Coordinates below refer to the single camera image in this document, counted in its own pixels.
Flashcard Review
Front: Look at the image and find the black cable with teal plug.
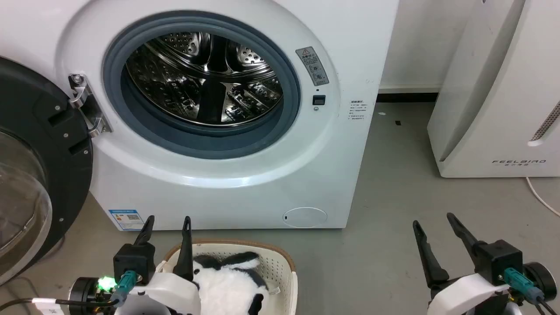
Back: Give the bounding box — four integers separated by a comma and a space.
0, 270, 138, 311
503, 268, 560, 315

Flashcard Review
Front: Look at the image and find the round white filter cover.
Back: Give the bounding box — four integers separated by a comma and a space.
282, 207, 328, 228

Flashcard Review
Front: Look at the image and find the white air purifier appliance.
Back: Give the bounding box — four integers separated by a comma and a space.
427, 0, 560, 179

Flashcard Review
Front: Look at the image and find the grey rubber door gasket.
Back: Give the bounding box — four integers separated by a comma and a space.
102, 11, 301, 160

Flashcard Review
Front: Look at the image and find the small white text sticker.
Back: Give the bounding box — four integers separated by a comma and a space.
349, 100, 369, 122

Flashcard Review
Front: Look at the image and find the black and white plush toy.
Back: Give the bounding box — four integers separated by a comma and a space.
192, 252, 271, 315

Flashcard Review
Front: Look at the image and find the white perforated laundry basket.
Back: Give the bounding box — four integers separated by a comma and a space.
163, 239, 298, 315

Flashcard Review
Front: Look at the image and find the white power cable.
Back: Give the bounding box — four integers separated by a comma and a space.
525, 176, 560, 218

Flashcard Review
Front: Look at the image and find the grey warning label sticker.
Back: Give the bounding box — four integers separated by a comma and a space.
295, 46, 329, 87

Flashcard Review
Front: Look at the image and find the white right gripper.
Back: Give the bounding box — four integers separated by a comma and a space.
413, 213, 512, 315

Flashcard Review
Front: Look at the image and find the dark grey washer door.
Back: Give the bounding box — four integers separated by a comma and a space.
0, 57, 94, 285

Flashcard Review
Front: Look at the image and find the blue energy label sticker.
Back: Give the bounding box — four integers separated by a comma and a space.
108, 209, 145, 231

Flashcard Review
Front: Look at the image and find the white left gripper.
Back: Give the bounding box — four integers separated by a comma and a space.
116, 215, 202, 315

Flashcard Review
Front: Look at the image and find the white front-load washing machine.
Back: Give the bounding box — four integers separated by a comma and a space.
0, 0, 399, 231

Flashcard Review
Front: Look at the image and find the stainless steel washing machine drum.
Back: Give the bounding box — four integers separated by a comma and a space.
125, 31, 284, 127

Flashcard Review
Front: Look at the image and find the metal washing machine door hinge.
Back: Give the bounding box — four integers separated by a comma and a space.
68, 73, 112, 137

